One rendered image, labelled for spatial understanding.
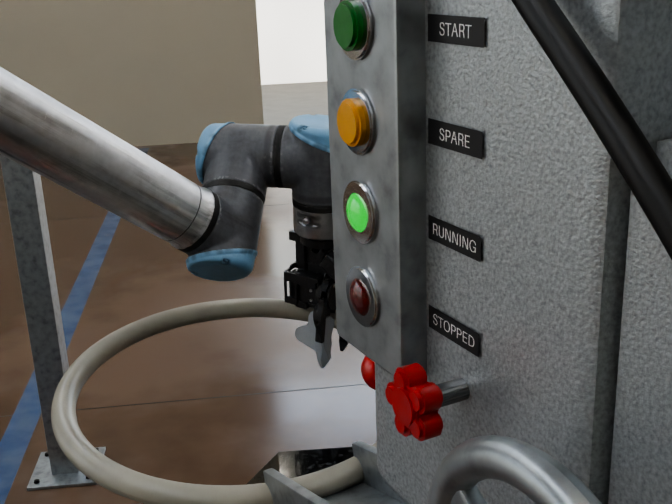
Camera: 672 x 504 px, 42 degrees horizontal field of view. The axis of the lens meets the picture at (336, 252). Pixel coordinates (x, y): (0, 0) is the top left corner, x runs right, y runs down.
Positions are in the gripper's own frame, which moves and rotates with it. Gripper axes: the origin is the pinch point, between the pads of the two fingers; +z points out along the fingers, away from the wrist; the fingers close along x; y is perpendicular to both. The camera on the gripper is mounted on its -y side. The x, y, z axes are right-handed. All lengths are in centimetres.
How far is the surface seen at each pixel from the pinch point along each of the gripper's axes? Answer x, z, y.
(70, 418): 41.7, -7.9, 12.6
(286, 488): 42.3, -11.2, -19.9
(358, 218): 62, -52, -40
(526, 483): 75, -48, -54
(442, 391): 66, -45, -47
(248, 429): -87, 98, 87
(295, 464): 23.7, 2.6, -8.1
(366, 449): 31.3, -10.2, -23.0
